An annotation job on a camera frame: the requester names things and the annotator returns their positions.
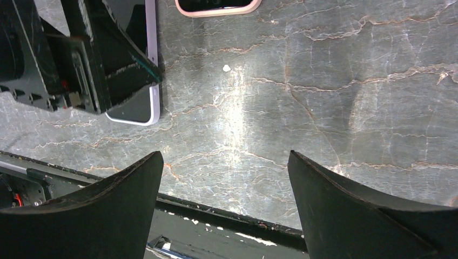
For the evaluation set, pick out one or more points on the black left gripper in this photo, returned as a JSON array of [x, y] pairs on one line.
[[101, 65]]

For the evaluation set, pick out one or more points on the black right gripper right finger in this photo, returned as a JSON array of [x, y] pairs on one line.
[[342, 218]]

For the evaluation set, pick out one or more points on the lilac phone case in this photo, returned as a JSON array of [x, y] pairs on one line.
[[152, 47]]

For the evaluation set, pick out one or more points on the pink phone case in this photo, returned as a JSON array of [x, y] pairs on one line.
[[220, 12]]

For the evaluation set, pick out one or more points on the dark green smartphone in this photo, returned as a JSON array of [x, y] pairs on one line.
[[206, 5]]

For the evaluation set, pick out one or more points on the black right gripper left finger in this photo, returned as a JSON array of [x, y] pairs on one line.
[[107, 219]]

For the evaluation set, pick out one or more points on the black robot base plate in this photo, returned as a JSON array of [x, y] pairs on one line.
[[179, 228]]

